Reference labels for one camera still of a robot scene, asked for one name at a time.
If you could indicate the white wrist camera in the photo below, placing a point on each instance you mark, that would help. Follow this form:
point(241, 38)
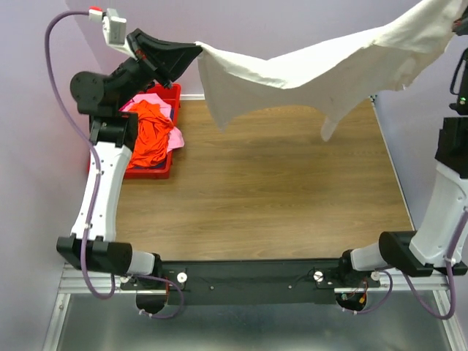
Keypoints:
point(114, 27)
point(460, 26)

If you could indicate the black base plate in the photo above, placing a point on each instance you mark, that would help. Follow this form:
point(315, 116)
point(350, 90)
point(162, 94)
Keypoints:
point(246, 282)

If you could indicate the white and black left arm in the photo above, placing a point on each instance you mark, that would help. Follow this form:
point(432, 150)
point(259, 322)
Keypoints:
point(92, 245)

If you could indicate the white t shirt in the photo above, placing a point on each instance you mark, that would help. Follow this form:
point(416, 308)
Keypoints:
point(332, 76)

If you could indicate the pink t shirt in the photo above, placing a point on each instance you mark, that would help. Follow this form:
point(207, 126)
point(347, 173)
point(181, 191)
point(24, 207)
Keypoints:
point(175, 136)

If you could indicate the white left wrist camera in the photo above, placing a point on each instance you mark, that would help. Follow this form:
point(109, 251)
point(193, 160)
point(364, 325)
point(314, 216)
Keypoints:
point(114, 27)

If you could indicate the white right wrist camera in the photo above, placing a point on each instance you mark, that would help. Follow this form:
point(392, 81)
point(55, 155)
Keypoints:
point(460, 26)

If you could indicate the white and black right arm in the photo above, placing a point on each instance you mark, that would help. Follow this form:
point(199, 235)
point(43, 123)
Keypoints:
point(438, 243)

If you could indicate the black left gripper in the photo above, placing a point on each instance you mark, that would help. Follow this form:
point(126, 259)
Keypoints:
point(162, 59)

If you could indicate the orange t shirt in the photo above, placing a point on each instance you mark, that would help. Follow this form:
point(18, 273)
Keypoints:
point(153, 134)

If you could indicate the red plastic bin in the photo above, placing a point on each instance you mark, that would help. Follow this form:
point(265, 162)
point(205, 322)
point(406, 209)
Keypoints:
point(117, 132)

